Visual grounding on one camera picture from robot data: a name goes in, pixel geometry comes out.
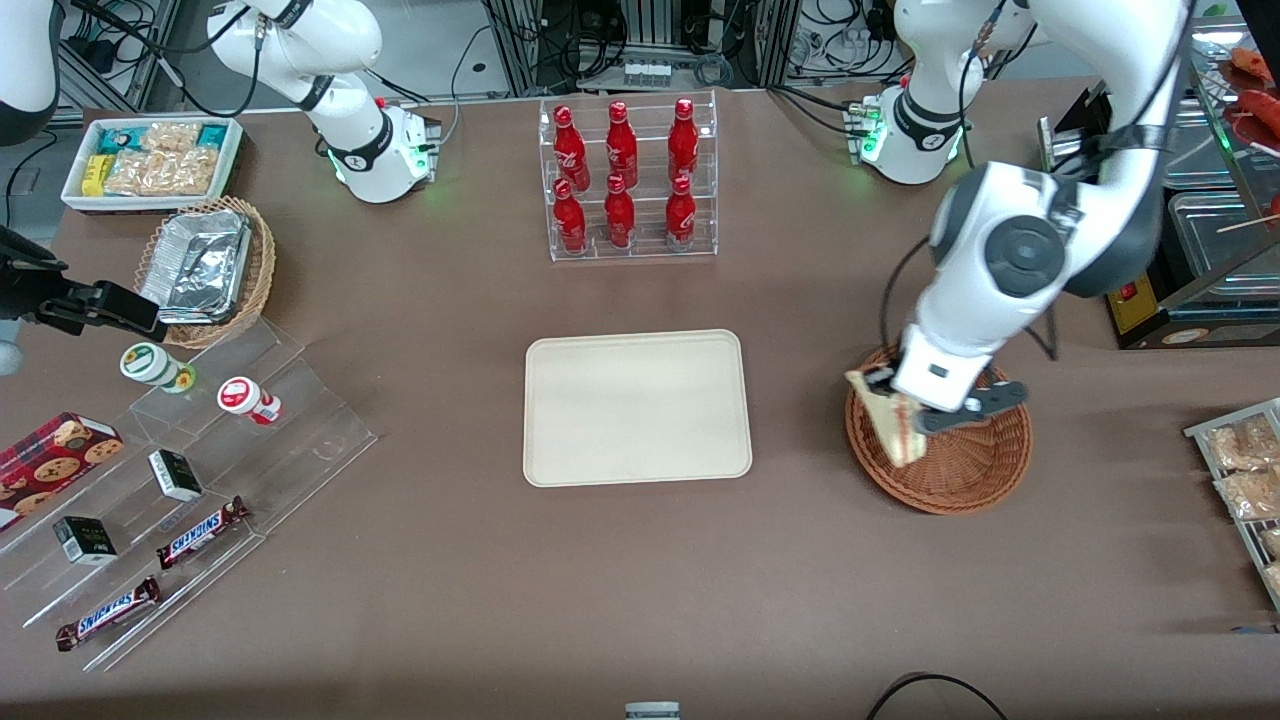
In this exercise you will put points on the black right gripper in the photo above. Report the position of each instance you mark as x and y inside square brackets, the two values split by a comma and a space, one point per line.
[30, 287]

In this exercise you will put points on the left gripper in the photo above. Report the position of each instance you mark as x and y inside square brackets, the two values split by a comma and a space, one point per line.
[879, 379]

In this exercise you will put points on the triangle sandwich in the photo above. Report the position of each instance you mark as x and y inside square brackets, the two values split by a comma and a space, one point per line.
[880, 425]

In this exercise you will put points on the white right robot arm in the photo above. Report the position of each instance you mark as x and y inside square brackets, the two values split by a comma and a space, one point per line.
[350, 40]

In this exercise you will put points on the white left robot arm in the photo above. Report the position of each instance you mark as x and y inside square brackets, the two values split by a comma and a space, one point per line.
[1010, 250]

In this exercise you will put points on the round brown wicker basket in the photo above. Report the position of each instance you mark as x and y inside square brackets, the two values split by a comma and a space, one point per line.
[960, 465]

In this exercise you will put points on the oval tan wicker basket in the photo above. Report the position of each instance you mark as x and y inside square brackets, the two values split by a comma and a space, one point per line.
[260, 270]

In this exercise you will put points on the cream plastic tray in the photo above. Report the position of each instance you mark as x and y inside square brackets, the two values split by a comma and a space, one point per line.
[637, 407]

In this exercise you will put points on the yellow snack packet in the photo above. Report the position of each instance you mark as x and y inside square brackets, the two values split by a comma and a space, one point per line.
[95, 175]

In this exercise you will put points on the green lidded yogurt cup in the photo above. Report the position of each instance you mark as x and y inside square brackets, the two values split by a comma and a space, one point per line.
[150, 364]

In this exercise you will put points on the stack of foil trays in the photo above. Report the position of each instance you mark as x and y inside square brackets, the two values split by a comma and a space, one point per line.
[195, 265]

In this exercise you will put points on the clear bag of crackers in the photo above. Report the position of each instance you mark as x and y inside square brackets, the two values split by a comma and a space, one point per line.
[170, 136]
[165, 172]

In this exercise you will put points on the teal snack packet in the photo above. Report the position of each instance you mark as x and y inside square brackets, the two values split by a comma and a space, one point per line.
[115, 138]
[212, 135]

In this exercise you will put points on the red tartan cookie box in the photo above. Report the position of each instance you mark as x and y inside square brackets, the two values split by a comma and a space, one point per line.
[50, 465]

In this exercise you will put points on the white plastic snack bin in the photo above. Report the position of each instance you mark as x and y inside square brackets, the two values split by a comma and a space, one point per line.
[232, 165]

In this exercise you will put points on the red lidded yogurt cup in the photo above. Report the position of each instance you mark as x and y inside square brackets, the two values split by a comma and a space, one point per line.
[242, 397]

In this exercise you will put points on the small black carton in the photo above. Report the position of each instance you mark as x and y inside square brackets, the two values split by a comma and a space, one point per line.
[175, 475]
[85, 540]

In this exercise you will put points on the clear acrylic stepped shelf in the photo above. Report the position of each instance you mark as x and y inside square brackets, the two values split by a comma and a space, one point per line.
[300, 440]

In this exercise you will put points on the Snickers chocolate bar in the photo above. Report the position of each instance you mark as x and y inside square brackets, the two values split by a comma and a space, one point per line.
[108, 614]
[200, 533]

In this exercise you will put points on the red cola bottle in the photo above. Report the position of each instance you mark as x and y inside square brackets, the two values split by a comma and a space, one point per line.
[621, 145]
[681, 215]
[620, 215]
[570, 220]
[570, 145]
[683, 140]

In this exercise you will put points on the clear acrylic bottle rack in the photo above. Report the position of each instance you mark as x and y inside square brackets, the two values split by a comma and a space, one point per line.
[645, 250]

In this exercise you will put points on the black glass food warmer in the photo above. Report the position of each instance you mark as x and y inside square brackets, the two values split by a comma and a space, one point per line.
[1200, 325]

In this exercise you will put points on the clear bag of puffed snacks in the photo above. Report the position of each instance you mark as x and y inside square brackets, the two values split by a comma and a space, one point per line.
[1240, 445]
[1250, 493]
[1273, 580]
[1270, 542]

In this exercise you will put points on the stainless steel pan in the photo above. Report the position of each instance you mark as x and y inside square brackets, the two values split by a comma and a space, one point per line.
[1215, 245]

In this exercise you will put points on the small grey box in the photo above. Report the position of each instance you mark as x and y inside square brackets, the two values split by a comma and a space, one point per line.
[652, 711]

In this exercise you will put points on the blue flat strip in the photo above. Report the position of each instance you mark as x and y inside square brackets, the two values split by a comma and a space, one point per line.
[1255, 630]

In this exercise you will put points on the metal equipment frame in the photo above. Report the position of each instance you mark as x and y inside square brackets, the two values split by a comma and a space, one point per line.
[650, 35]

